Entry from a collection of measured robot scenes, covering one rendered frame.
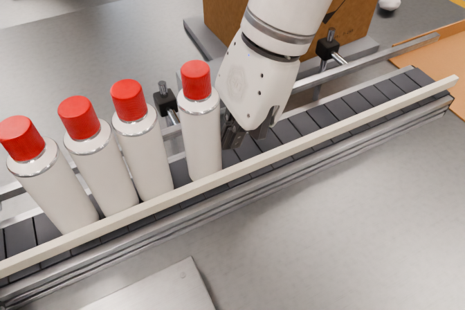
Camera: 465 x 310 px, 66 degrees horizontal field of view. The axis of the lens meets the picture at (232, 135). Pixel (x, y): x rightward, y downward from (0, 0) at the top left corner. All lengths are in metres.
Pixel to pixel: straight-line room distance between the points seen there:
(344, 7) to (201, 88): 0.46
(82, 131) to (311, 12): 0.26
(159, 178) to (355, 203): 0.31
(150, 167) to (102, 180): 0.06
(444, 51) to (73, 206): 0.83
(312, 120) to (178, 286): 0.35
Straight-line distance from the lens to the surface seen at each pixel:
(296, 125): 0.63
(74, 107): 0.39
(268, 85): 0.41
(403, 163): 0.70
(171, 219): 0.53
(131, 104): 0.39
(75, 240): 0.51
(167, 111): 0.54
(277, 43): 0.40
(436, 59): 0.94
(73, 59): 0.91
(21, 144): 0.40
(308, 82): 0.59
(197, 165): 0.50
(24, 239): 0.58
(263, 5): 0.39
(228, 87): 0.47
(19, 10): 1.15
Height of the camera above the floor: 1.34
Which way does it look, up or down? 50 degrees down
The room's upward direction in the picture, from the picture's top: straight up
